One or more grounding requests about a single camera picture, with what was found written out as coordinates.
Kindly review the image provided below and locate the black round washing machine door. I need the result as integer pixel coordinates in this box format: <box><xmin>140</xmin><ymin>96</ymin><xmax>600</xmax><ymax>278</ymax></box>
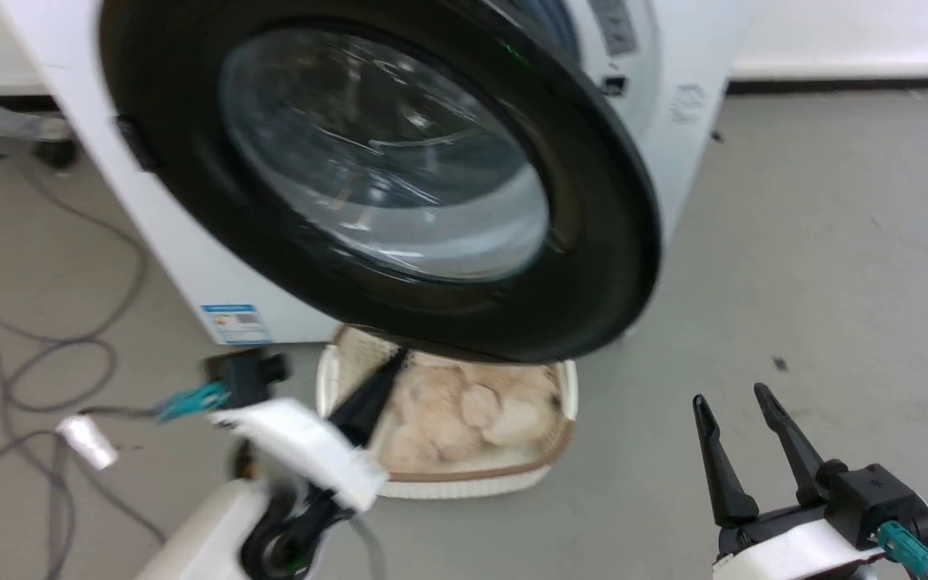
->
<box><xmin>97</xmin><ymin>0</ymin><xmax>662</xmax><ymax>363</ymax></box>

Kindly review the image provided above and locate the beige plush toy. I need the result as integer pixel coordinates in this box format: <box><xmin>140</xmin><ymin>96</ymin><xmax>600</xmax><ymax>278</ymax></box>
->
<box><xmin>383</xmin><ymin>354</ymin><xmax>566</xmax><ymax>472</ymax></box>

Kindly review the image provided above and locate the teal left camera connector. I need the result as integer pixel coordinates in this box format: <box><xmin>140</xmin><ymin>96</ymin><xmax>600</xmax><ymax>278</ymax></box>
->
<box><xmin>156</xmin><ymin>382</ymin><xmax>230</xmax><ymax>423</ymax></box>

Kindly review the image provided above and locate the teal camera connector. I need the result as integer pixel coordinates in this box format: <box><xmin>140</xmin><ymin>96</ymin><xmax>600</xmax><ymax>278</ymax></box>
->
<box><xmin>156</xmin><ymin>382</ymin><xmax>230</xmax><ymax>423</ymax></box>
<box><xmin>875</xmin><ymin>520</ymin><xmax>928</xmax><ymax>580</ymax></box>

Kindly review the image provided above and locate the teal right camera connector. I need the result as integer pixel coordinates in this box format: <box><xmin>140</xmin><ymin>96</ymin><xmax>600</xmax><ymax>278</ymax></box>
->
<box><xmin>875</xmin><ymin>520</ymin><xmax>928</xmax><ymax>580</ymax></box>

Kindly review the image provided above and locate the grey washing machine control panel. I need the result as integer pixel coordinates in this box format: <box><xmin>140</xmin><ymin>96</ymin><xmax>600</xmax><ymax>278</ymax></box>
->
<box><xmin>589</xmin><ymin>0</ymin><xmax>640</xmax><ymax>57</ymax></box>

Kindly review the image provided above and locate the grey looped floor cable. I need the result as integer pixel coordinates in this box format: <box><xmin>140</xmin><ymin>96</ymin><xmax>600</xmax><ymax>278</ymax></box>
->
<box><xmin>0</xmin><ymin>161</ymin><xmax>151</xmax><ymax>416</ymax></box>

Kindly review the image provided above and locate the blue white energy sticker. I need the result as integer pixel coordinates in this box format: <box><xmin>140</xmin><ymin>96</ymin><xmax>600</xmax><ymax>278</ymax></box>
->
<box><xmin>201</xmin><ymin>303</ymin><xmax>273</xmax><ymax>346</ymax></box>

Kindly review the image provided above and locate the white cable tag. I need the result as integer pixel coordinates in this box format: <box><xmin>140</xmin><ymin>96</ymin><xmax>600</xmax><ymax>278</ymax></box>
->
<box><xmin>56</xmin><ymin>414</ymin><xmax>120</xmax><ymax>470</ymax></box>

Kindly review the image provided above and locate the white plastic laundry basket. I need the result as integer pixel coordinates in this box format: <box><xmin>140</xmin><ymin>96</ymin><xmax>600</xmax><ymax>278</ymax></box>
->
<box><xmin>315</xmin><ymin>326</ymin><xmax>579</xmax><ymax>500</ymax></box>

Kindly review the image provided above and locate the white front-load washing machine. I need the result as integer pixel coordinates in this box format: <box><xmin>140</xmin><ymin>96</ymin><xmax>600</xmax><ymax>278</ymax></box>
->
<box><xmin>0</xmin><ymin>0</ymin><xmax>755</xmax><ymax>347</ymax></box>

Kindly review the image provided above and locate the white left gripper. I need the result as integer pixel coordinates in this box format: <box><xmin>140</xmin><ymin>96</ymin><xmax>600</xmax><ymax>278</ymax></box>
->
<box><xmin>213</xmin><ymin>346</ymin><xmax>410</xmax><ymax>513</ymax></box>

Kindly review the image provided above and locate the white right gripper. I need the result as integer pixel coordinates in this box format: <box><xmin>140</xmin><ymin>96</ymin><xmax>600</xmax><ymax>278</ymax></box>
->
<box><xmin>693</xmin><ymin>383</ymin><xmax>888</xmax><ymax>580</ymax></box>

